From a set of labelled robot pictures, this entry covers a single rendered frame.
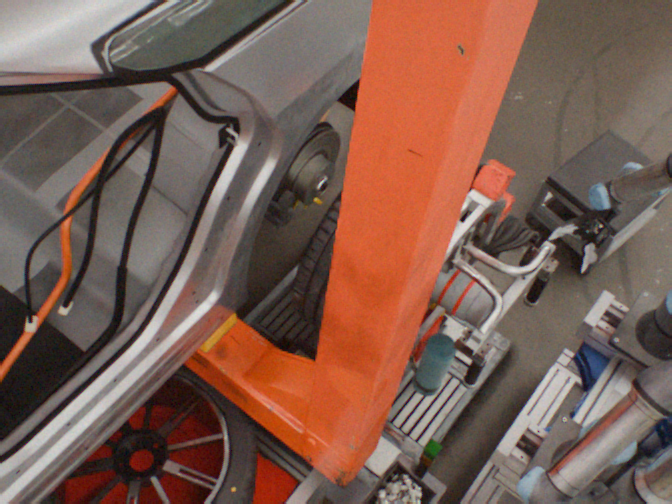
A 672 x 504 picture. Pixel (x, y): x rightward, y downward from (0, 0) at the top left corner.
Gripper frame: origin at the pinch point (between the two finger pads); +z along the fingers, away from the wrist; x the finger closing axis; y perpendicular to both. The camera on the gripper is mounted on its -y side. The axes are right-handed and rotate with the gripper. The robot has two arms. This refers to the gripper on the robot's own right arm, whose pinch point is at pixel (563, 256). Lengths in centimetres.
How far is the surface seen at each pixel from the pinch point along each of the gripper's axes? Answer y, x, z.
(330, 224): 12, -65, 44
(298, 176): -22, -72, 33
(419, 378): -12, -6, 55
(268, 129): 27, -95, 41
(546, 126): -125, 21, -85
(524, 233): 18.7, -23.8, 10.4
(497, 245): 15.3, -26.1, 17.0
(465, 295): 11.5, -22.4, 32.3
